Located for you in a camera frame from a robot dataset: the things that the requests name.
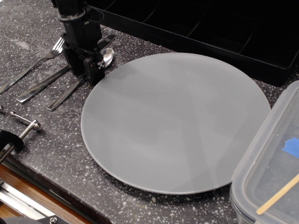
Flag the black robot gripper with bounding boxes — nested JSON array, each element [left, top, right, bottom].
[[61, 14, 105, 85]]

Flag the silver metal spoon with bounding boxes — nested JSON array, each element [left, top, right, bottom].
[[47, 48, 114, 112]]

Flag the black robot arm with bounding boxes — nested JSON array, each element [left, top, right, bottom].
[[52, 0, 105, 85]]

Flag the round grey plate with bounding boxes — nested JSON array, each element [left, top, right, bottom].
[[81, 53, 271, 195]]

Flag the silver metal table knife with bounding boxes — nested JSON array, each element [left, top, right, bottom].
[[17, 35, 115, 104]]

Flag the silver metal fork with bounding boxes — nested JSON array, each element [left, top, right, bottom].
[[0, 37, 64, 94]]

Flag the metal screw clamp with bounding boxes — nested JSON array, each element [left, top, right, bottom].
[[0, 105, 42, 164]]

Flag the black compartment tray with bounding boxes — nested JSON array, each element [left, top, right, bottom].
[[89, 0, 299, 86]]

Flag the clear plastic container with lid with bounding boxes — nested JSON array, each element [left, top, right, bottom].
[[230, 81, 299, 224]]

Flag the blue tape piece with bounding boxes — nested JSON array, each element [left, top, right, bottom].
[[282, 137, 299, 158]]

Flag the wooden stir stick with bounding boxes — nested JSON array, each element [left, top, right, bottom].
[[256, 175, 299, 215]]

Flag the aluminium rail with bracket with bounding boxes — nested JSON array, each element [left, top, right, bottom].
[[0, 181, 67, 224]]

